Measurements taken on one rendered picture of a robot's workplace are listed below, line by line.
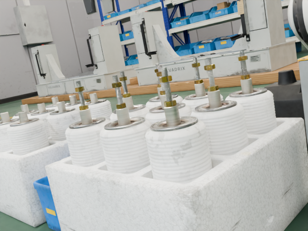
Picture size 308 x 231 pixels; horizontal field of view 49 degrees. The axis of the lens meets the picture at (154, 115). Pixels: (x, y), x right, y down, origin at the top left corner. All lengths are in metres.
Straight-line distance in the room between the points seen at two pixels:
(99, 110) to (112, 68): 3.00
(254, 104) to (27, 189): 0.57
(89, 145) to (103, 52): 3.34
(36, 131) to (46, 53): 4.30
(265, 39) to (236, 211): 2.31
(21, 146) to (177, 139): 0.54
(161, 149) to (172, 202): 0.08
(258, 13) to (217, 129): 2.25
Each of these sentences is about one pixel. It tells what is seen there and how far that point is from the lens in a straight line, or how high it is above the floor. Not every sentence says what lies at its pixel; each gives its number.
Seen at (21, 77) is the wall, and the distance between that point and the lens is 7.41.
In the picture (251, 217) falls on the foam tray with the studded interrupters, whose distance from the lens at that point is 0.58.
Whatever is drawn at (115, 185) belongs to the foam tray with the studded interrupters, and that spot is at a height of 0.17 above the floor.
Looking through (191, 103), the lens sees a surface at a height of 0.24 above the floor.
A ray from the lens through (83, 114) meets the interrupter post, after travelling 0.69.
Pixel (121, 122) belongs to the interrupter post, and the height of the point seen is 0.26.
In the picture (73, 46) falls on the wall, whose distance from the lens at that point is 8.15.
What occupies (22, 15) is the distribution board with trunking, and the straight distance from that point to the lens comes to 7.44.
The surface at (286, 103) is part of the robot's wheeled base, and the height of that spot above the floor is 0.17.
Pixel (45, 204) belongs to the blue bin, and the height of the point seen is 0.07.
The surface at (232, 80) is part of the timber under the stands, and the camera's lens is 2.78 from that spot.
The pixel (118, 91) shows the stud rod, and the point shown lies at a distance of 0.60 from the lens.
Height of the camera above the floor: 0.36
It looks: 10 degrees down
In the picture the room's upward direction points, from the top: 11 degrees counter-clockwise
